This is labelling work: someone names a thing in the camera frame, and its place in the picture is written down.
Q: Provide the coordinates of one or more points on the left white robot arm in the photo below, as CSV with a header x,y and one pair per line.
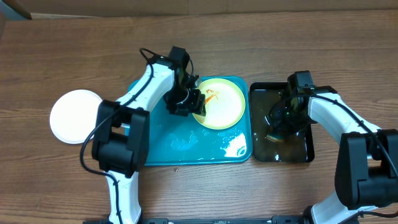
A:
x,y
121,133

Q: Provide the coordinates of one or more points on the yellow-green plate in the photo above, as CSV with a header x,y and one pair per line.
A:
x,y
224,103

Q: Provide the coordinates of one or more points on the teal plastic tray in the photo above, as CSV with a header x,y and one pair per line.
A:
x,y
178,140

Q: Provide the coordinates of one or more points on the white plate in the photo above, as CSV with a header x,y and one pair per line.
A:
x,y
73,116

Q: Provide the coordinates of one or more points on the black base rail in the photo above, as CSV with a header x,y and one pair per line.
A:
x,y
277,219

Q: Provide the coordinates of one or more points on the black water tray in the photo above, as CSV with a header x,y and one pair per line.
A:
x,y
296,148

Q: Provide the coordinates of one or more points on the green yellow sponge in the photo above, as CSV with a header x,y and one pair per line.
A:
x,y
275,137

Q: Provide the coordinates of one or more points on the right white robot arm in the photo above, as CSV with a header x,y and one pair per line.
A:
x,y
366,168

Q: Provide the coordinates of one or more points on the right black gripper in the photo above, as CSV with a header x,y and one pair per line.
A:
x,y
280,126

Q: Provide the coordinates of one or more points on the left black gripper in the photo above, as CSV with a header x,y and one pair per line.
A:
x,y
196,104

